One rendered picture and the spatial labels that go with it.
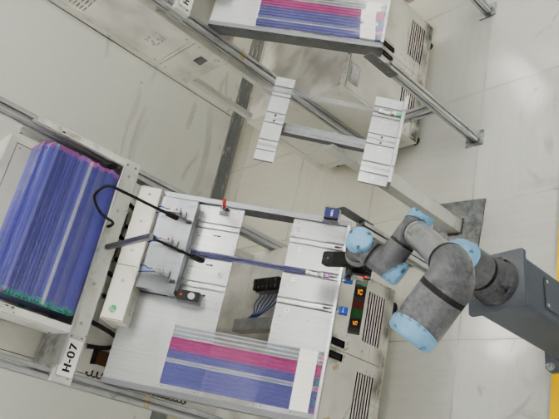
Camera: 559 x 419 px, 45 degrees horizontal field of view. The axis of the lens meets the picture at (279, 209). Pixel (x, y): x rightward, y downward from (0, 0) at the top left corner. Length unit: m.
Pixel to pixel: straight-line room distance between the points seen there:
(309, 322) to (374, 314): 0.69
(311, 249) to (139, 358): 0.68
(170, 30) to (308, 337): 1.43
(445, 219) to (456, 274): 1.38
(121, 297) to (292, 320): 0.57
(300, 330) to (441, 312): 0.81
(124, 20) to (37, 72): 1.17
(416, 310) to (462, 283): 0.12
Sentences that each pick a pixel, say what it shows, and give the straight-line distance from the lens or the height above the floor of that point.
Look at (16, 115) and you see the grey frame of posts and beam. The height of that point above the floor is 1.76.
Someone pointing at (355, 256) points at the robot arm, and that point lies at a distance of 1.94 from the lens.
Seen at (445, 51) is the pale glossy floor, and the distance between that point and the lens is 3.65.
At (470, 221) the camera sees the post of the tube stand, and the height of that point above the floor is 0.01.
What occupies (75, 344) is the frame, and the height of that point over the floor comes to 1.34.
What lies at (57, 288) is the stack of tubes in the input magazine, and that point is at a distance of 2.19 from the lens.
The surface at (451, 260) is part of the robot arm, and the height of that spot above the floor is 1.07.
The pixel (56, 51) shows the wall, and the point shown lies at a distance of 4.15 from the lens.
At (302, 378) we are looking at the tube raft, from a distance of 2.20.
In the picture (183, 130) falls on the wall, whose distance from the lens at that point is 4.44.
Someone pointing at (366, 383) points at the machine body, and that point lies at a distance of 2.84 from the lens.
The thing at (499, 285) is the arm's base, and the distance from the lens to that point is 2.05.
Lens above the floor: 2.25
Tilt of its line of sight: 35 degrees down
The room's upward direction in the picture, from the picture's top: 61 degrees counter-clockwise
